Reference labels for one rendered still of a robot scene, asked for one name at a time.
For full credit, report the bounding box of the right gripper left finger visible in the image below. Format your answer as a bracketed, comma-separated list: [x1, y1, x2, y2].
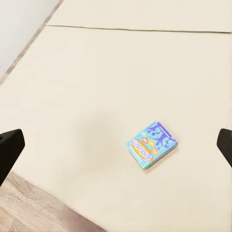
[0, 129, 25, 186]

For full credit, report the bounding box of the board game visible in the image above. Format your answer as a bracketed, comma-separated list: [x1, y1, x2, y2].
[125, 120, 178, 170]

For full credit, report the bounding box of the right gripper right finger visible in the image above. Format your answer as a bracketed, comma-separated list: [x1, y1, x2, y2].
[217, 128, 232, 167]

